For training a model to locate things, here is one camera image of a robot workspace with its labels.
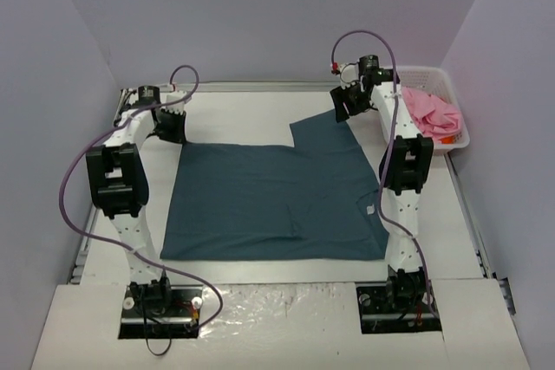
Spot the teal blue t-shirt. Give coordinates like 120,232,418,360
161,111,389,262

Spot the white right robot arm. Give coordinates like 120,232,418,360
330,55,434,312

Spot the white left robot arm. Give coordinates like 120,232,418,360
86,86,190,316

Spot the pink t-shirt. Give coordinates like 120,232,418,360
402,87,463,143

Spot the white plastic basket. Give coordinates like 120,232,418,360
397,66,470,155

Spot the orange garment in basket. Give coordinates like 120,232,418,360
439,136,455,145

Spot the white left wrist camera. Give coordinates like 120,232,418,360
161,84,193,115

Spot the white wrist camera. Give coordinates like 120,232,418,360
161,84,193,115
330,62,359,89

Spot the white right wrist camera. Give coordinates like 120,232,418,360
330,62,359,89

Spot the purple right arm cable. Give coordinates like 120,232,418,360
331,30,436,315

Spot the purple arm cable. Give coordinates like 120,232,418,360
58,65,225,328
331,30,436,315

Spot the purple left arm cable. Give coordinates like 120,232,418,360
58,65,225,328

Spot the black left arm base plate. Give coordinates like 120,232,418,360
118,286,203,340

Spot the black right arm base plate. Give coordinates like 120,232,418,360
356,284,442,334

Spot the thin black cable loop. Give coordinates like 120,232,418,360
142,313,173,356

